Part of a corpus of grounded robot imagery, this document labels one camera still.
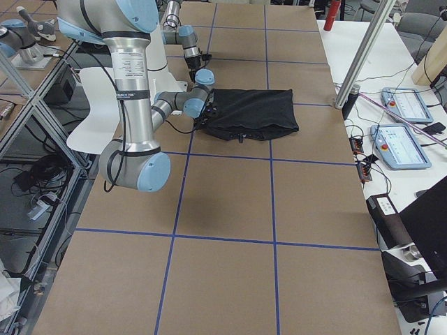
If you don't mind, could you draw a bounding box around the black graphic t-shirt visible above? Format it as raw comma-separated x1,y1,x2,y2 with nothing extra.
201,89,299,143

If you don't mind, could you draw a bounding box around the aluminium frame post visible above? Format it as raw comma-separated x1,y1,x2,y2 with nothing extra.
335,0,395,109

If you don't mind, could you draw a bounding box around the far blue teach pendant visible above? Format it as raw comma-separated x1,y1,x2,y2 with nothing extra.
381,87,434,124

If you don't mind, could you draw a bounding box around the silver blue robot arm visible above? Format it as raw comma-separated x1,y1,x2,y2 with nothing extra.
161,1,204,82
57,1,214,192

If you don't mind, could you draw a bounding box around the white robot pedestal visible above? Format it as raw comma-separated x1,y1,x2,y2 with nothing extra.
146,6,188,105

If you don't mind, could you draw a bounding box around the black box white label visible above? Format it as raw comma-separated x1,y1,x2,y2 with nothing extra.
366,193,413,248

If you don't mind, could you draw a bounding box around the black steel-capped water bottle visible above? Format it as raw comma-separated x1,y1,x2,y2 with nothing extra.
342,84,360,121

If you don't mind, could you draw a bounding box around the black monitor stand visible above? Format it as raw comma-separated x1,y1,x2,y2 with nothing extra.
381,179,446,323

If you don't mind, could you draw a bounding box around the blue teach pendant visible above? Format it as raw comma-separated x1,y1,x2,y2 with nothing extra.
381,87,434,124
370,124,432,170

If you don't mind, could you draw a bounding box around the red cylinder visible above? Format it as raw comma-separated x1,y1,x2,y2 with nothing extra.
323,0,342,31

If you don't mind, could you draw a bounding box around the near blue teach pendant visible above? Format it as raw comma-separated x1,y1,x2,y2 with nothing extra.
370,124,432,170

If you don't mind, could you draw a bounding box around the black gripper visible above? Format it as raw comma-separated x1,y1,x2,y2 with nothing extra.
186,55,203,79

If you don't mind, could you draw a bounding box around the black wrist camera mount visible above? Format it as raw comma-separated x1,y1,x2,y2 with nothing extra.
200,53,212,63
192,90,215,131

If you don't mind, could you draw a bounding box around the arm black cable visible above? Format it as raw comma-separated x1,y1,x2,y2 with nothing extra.
101,87,203,193

